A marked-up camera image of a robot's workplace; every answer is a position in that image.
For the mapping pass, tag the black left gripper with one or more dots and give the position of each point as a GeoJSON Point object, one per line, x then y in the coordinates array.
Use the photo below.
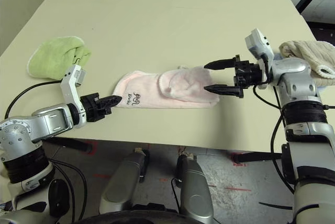
{"type": "Point", "coordinates": [91, 109]}

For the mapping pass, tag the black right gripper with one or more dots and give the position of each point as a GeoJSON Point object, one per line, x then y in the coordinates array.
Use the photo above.
{"type": "Point", "coordinates": [248, 73]}

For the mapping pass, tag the pink sock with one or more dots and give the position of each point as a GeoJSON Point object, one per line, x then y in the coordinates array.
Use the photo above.
{"type": "Point", "coordinates": [149, 90]}

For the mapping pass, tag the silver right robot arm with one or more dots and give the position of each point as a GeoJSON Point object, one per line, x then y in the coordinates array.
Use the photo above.
{"type": "Point", "coordinates": [295, 77]}

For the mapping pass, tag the black table foot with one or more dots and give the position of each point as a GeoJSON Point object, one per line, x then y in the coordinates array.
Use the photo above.
{"type": "Point", "coordinates": [73, 144]}
{"type": "Point", "coordinates": [256, 157]}

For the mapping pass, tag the green sock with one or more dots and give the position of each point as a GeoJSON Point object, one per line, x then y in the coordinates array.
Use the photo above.
{"type": "Point", "coordinates": [52, 56]}

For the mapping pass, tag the grey left robot leg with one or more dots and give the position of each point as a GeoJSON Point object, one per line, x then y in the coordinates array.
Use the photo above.
{"type": "Point", "coordinates": [125, 179]}

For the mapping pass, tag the grey robot leg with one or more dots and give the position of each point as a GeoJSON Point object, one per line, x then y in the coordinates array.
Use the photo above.
{"type": "Point", "coordinates": [125, 179]}
{"type": "Point", "coordinates": [195, 190]}

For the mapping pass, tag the beige sock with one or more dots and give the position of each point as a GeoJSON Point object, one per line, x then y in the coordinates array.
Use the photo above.
{"type": "Point", "coordinates": [314, 54]}

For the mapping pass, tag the grey right robot leg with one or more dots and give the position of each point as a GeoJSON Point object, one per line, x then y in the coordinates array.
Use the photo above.
{"type": "Point", "coordinates": [195, 190]}

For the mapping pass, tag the dark robot pelvis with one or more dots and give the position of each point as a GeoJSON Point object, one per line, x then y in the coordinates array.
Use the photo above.
{"type": "Point", "coordinates": [136, 216]}

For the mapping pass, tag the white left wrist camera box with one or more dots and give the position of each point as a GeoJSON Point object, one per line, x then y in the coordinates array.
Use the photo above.
{"type": "Point", "coordinates": [70, 88]}

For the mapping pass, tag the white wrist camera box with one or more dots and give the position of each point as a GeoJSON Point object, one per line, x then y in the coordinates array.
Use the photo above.
{"type": "Point", "coordinates": [70, 88]}
{"type": "Point", "coordinates": [257, 40]}

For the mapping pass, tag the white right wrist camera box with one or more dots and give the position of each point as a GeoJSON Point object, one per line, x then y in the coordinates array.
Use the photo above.
{"type": "Point", "coordinates": [257, 40]}

